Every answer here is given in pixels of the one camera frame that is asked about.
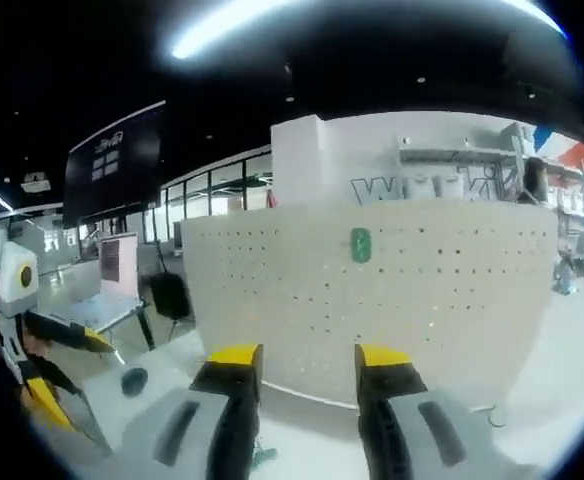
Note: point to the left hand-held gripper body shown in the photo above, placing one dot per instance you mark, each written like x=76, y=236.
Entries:
x=12, y=272

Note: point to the large dark wall screen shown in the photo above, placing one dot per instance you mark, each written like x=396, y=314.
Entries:
x=117, y=170

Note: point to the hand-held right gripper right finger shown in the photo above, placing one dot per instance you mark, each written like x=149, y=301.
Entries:
x=412, y=430

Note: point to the white perforated mounting plate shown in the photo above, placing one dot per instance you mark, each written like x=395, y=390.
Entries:
x=372, y=310

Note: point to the white desk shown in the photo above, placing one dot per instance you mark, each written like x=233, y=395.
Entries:
x=102, y=310

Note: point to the pink panel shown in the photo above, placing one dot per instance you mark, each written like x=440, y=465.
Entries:
x=122, y=265

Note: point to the green hook assembly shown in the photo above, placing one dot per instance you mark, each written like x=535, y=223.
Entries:
x=360, y=245
x=266, y=457

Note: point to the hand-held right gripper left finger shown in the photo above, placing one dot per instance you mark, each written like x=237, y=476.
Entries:
x=192, y=430

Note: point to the black oval object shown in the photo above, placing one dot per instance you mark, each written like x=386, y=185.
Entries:
x=134, y=381

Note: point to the black chair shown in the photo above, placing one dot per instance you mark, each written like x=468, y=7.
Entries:
x=169, y=295

